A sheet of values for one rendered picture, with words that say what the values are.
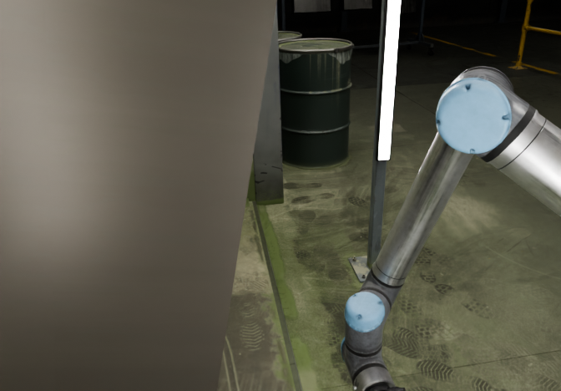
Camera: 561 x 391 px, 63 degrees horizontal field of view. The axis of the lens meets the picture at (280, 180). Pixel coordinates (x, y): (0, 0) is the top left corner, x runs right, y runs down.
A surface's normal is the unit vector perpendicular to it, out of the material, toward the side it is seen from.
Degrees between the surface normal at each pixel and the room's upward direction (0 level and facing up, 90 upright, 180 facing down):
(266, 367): 0
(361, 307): 5
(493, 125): 86
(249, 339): 0
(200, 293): 90
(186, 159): 90
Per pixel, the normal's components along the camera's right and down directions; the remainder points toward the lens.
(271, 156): 0.16, 0.41
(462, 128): -0.55, 0.30
